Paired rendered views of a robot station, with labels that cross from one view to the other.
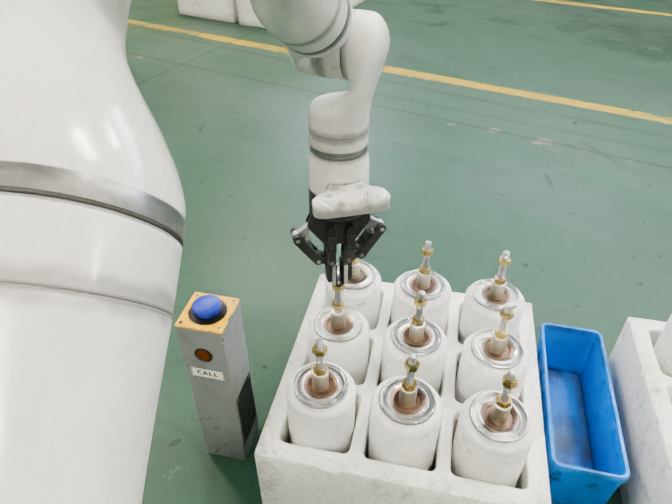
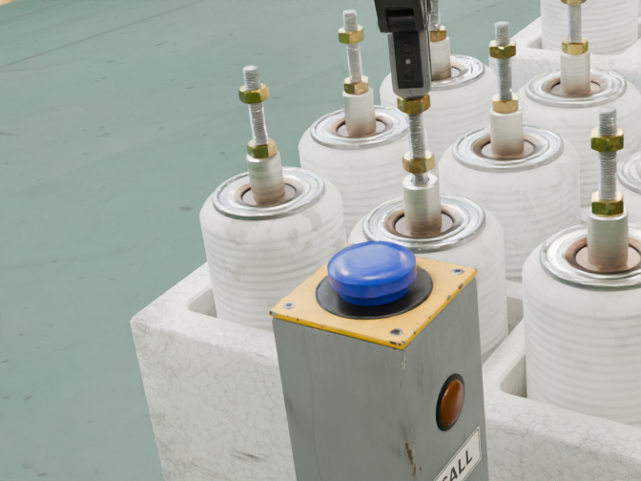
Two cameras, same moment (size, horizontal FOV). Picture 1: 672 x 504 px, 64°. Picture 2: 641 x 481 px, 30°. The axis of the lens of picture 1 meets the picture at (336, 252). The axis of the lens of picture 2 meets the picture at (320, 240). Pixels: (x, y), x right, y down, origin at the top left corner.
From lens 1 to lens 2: 77 cm
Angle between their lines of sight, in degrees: 55
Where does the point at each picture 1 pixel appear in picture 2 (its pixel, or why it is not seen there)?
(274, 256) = not seen: outside the picture
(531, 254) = (164, 197)
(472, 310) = (452, 108)
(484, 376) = (624, 119)
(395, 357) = (547, 183)
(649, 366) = (598, 59)
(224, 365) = (480, 395)
